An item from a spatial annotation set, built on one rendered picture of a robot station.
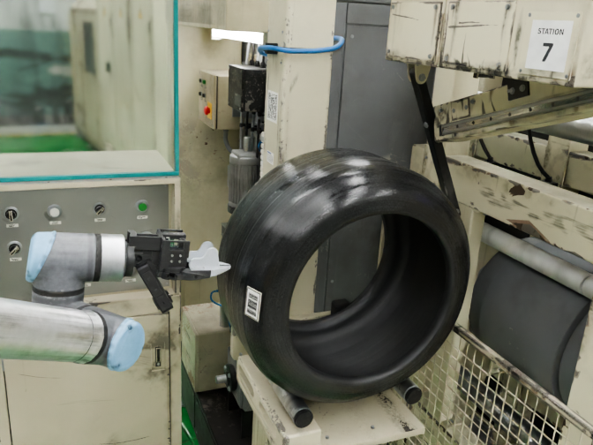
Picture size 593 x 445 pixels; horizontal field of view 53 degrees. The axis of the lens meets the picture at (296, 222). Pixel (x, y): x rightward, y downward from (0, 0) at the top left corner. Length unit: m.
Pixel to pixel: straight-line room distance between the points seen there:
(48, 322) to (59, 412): 1.08
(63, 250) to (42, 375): 0.87
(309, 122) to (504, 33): 0.53
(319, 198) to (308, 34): 0.47
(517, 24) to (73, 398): 1.58
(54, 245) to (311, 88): 0.71
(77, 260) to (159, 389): 0.98
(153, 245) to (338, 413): 0.66
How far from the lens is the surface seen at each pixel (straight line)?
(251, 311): 1.19
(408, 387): 1.48
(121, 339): 1.06
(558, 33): 1.11
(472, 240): 1.81
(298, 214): 1.15
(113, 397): 2.03
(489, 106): 1.44
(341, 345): 1.60
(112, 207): 1.81
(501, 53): 1.21
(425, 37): 1.41
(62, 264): 1.14
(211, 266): 1.21
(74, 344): 1.01
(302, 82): 1.48
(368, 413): 1.57
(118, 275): 1.16
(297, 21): 1.47
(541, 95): 1.32
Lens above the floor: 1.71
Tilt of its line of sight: 18 degrees down
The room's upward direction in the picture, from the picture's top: 3 degrees clockwise
